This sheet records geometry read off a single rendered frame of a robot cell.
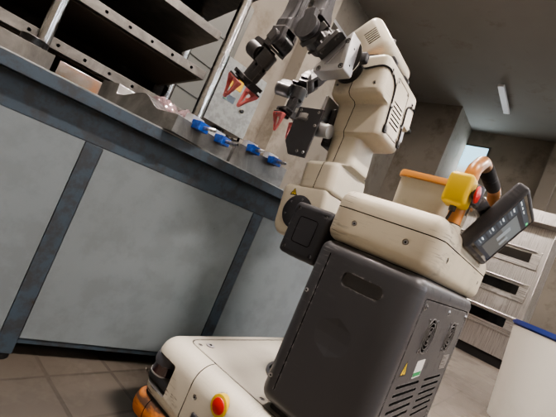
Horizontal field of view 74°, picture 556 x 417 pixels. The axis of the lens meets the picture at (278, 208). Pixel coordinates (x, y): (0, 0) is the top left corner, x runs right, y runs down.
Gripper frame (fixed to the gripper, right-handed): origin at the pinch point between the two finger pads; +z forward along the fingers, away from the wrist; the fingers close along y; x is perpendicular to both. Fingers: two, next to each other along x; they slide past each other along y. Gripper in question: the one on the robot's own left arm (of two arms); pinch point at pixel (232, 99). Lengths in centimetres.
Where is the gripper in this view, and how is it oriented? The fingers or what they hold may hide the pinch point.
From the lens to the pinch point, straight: 133.0
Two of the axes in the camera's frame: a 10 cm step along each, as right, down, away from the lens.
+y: -5.6, -2.7, -7.8
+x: 4.7, 6.7, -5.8
